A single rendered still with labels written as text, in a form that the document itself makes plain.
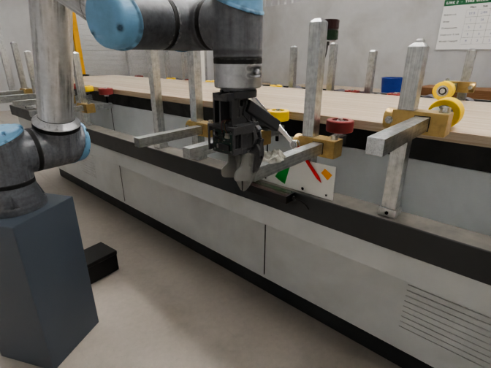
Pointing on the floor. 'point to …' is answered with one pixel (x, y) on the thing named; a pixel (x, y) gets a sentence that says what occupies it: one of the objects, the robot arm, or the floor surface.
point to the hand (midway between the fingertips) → (245, 184)
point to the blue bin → (391, 84)
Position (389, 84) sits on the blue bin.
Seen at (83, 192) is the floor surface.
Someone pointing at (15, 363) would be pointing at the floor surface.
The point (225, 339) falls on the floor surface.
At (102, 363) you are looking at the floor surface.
